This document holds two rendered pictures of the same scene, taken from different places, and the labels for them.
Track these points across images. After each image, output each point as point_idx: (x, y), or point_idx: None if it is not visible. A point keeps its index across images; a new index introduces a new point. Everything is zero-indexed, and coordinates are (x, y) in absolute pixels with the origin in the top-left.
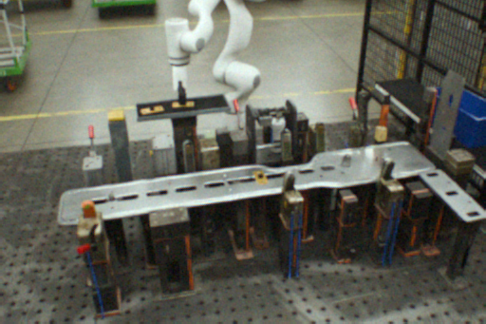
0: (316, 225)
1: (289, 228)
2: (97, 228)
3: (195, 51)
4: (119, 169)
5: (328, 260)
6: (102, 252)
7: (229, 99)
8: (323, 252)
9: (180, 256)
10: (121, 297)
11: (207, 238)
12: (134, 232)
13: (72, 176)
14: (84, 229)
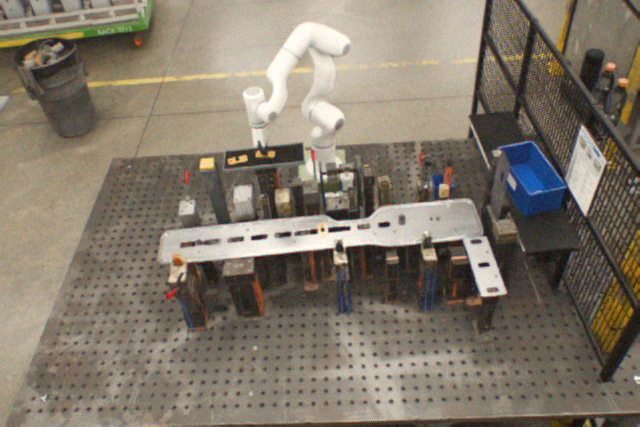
0: (380, 263)
1: (337, 280)
2: (182, 277)
3: (268, 122)
4: (212, 203)
5: (380, 300)
6: (187, 292)
7: (315, 135)
8: (378, 290)
9: (250, 294)
10: (208, 315)
11: (278, 273)
12: None
13: (181, 190)
14: (173, 277)
